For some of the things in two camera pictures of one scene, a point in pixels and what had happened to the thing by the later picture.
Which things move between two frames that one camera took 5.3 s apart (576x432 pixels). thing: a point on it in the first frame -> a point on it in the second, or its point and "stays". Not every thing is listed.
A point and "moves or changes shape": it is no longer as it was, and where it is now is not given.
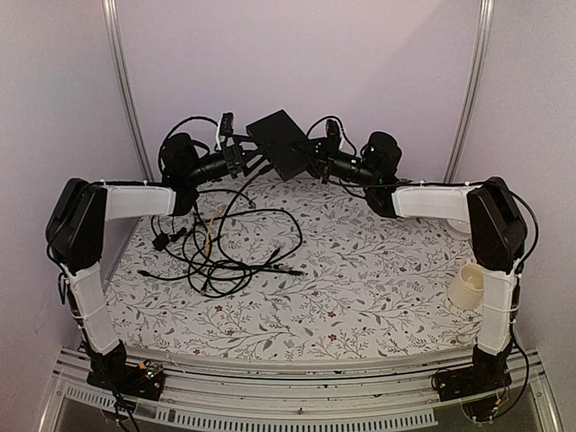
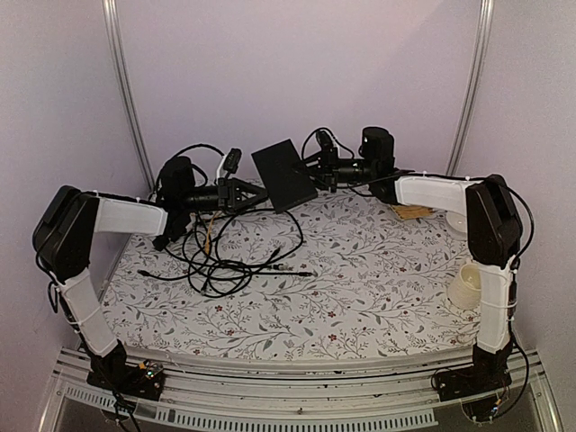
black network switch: x=284 y=143 -> x=284 y=175
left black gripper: x=243 y=157 -> x=230 y=193
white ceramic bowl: x=459 y=229 stays
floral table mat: x=308 y=265 stays
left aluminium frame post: x=112 y=26 stays
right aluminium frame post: x=482 y=29 stays
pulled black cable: x=209 y=276 stays
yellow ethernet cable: x=207 y=242 stays
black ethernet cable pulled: x=226 y=128 moves or changes shape
